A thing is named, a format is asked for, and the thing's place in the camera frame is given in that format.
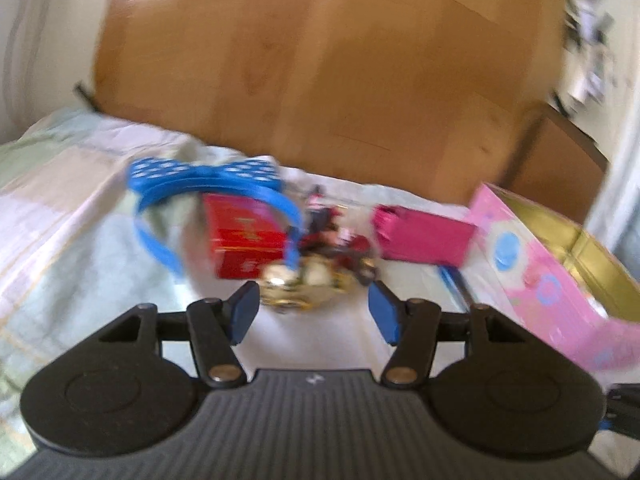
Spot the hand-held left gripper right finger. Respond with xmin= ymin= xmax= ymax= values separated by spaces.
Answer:
xmin=367 ymin=280 xmax=539 ymax=389

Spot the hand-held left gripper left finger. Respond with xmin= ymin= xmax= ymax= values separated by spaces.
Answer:
xmin=97 ymin=280 xmax=262 ymax=389

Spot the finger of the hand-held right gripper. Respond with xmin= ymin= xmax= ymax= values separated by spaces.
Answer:
xmin=601 ymin=383 xmax=640 ymax=437

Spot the gold toy car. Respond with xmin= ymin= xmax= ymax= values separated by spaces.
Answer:
xmin=260 ymin=254 xmax=358 ymax=313

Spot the blue pen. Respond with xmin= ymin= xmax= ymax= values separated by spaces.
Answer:
xmin=436 ymin=264 xmax=475 ymax=312

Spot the red cardboard box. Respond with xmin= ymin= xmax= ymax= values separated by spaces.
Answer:
xmin=201 ymin=192 xmax=291 ymax=281

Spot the magenta box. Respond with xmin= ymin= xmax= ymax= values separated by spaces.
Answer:
xmin=371 ymin=204 xmax=477 ymax=267

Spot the red black toy figure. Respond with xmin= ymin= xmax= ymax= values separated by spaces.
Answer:
xmin=299 ymin=185 xmax=379 ymax=281

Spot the blue polka dot bow headband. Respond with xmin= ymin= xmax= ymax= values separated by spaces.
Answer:
xmin=127 ymin=154 xmax=305 ymax=281

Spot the pink tin box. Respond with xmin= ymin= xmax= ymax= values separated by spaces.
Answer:
xmin=462 ymin=182 xmax=640 ymax=373

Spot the pale checked bed sheet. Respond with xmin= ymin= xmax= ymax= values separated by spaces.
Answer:
xmin=0 ymin=107 xmax=640 ymax=480

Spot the wooden nightstand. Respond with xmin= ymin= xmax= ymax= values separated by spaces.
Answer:
xmin=500 ymin=104 xmax=610 ymax=225

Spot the wooden headboard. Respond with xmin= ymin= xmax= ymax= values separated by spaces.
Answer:
xmin=92 ymin=0 xmax=568 ymax=206

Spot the blurred white clutter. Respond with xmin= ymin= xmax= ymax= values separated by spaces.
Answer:
xmin=547 ymin=0 xmax=618 ymax=117

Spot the white curtain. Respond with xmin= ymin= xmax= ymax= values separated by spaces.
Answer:
xmin=0 ymin=0 xmax=53 ymax=141

